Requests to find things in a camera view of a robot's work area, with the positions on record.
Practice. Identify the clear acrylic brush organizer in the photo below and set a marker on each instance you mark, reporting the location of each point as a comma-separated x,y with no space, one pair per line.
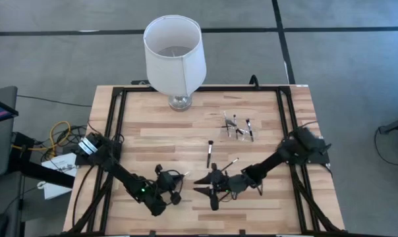
242,133

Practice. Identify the grey computer monitor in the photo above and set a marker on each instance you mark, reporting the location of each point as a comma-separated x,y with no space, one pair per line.
1,148

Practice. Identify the slim black liner brush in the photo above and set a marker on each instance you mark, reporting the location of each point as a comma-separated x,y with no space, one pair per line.
230,164

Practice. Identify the thin black makeup brush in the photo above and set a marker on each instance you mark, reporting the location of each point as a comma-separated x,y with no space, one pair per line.
236,130

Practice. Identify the black stand beam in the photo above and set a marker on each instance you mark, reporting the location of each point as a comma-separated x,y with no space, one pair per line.
44,172

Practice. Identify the white paper sheet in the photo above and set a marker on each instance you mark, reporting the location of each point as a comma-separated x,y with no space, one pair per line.
54,191

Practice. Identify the round fluffy-head makeup brush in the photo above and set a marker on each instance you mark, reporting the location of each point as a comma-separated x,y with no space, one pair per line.
209,158

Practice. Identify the long-ferrule black-bristle makeup brush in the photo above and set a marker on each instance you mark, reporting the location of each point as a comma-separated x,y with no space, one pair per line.
250,131

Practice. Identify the black arch bracket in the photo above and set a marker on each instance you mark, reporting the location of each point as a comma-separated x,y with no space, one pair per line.
254,75

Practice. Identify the white-shade silver table lamp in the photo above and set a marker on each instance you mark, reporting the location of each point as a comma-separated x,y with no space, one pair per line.
172,72

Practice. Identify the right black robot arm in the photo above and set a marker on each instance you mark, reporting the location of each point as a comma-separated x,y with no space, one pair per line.
268,163

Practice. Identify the black power strip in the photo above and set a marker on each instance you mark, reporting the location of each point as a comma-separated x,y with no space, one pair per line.
139,82

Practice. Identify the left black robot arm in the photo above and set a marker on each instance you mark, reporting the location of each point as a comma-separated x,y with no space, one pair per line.
126,177

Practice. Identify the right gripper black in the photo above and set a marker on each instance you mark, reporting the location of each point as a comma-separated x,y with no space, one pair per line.
233,186

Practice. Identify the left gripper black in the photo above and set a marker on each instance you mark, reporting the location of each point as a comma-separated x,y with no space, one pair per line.
167,182

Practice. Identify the black table frame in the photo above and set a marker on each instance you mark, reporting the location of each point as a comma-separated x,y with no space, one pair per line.
202,88

